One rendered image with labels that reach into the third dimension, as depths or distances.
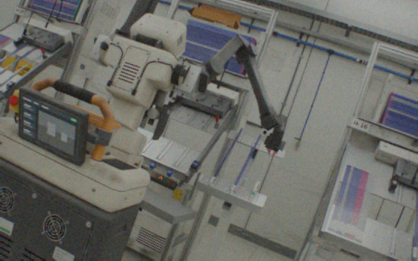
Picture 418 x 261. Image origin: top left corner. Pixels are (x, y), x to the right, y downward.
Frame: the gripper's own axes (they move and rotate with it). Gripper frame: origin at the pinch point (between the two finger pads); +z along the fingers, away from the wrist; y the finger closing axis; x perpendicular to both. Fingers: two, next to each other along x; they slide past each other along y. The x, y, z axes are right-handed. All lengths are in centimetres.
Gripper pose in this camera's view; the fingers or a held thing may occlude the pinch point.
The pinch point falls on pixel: (271, 154)
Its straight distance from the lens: 201.2
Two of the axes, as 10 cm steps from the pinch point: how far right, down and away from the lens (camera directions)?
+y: -9.1, -3.5, 2.2
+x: -3.9, 5.7, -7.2
